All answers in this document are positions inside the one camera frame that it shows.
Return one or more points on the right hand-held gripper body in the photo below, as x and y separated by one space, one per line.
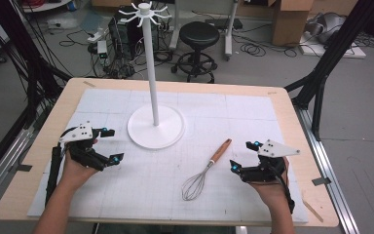
266 170

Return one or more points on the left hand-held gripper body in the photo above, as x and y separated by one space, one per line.
78 134

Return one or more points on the person's right hand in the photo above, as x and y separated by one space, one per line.
271 193

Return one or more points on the person's left hand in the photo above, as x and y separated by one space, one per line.
76 175

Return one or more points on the beige tape piece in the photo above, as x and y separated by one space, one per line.
272 93
89 84

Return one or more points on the black tape piece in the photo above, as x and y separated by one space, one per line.
321 181
24 168

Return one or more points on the white grid mat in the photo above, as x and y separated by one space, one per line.
207 113

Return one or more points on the white hook stand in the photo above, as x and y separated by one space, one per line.
150 65

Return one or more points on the white power adapter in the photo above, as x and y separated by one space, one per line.
102 48

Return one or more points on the white power strip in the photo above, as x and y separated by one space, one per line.
97 34

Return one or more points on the black computer tower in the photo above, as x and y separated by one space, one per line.
126 35

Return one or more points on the white metal stand leg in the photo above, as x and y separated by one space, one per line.
230 32
174 29

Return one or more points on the black round stool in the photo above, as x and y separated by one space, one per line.
199 34

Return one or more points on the cardboard box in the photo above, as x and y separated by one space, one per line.
289 26

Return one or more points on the white flat board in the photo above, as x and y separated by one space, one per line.
337 52

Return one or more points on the grey plastic device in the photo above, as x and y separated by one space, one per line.
329 27

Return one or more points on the aluminium rail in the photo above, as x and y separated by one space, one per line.
328 172
3 156

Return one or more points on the black metal frame strut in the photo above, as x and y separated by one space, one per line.
32 71
334 52

